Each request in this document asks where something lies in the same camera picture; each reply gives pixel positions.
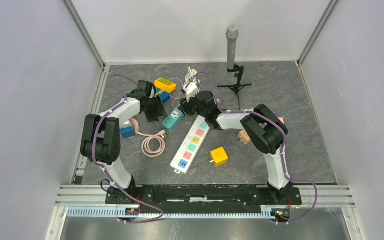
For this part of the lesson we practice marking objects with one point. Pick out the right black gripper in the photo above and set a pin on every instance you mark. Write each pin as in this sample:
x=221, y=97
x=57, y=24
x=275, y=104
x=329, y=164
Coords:
x=185, y=106

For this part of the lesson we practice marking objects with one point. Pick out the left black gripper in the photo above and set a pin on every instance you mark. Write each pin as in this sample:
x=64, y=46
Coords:
x=159, y=112

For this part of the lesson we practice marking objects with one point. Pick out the white multicolour power strip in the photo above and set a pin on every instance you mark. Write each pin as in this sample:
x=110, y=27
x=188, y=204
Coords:
x=193, y=141

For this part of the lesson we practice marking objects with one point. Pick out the yellow cube socket adapter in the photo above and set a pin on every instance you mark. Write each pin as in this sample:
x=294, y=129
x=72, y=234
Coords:
x=218, y=157

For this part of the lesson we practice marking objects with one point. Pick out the beige cube socket adapter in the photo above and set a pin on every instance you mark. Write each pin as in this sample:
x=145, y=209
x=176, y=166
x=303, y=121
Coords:
x=244, y=137

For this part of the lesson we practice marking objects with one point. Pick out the pink round socket reel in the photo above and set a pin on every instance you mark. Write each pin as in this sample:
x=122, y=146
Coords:
x=136, y=125

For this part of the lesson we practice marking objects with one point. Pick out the pink cube socket adapter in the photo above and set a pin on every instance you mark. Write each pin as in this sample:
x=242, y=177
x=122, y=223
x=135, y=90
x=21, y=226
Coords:
x=281, y=121

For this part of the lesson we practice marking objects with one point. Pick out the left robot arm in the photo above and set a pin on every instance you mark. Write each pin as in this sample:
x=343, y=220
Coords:
x=101, y=138

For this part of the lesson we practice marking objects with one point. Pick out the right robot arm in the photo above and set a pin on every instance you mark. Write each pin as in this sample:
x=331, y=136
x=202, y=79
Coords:
x=265, y=130

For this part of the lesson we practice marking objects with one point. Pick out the teal power strip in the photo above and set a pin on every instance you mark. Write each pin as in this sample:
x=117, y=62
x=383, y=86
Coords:
x=173, y=119

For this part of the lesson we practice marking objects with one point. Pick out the blue green power strip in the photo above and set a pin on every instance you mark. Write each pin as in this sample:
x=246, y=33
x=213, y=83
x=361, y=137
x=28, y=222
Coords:
x=165, y=96

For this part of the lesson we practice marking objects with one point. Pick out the yellow rectangular power strip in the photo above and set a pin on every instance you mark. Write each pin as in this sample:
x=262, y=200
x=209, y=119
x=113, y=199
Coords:
x=165, y=85

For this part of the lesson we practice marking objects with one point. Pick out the blue white cube adapter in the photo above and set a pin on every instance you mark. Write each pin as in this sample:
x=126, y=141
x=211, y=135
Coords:
x=128, y=130

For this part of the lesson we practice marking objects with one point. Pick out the black microphone tripod stand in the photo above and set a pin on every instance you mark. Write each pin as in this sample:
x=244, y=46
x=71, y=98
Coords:
x=238, y=86

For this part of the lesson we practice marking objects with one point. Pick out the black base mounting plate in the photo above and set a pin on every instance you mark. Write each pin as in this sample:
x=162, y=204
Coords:
x=201, y=199

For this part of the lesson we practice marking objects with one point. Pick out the grey microphone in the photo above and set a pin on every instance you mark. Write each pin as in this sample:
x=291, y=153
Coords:
x=232, y=34

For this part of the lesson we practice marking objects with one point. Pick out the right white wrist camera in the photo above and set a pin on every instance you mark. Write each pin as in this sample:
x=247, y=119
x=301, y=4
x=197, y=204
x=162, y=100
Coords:
x=190, y=91

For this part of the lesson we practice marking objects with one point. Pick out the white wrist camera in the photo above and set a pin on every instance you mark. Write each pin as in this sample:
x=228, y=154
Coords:
x=146, y=88
x=190, y=91

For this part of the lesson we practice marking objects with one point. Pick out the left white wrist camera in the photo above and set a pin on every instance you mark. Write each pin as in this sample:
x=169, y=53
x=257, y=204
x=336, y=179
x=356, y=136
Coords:
x=146, y=88

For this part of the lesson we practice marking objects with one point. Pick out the grey slotted cable duct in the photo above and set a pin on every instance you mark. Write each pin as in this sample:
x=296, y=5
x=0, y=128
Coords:
x=90, y=201

